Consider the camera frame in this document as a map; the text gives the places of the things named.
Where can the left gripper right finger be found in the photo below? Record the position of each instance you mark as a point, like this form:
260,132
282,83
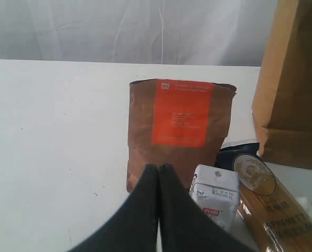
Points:
183,225

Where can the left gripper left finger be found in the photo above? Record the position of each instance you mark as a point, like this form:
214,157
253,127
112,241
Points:
134,226

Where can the brown paper shopping bag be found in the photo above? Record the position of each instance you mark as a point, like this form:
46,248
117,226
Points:
282,104

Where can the white blue milk carton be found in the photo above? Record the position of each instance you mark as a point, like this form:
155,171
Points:
216,192

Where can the spaghetti pasta packet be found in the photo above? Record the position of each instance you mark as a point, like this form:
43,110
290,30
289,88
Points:
275,219

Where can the brown pouch orange label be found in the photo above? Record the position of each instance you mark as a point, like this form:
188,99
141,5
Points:
178,122

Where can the white backdrop curtain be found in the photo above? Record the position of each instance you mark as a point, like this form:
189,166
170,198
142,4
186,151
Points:
222,33

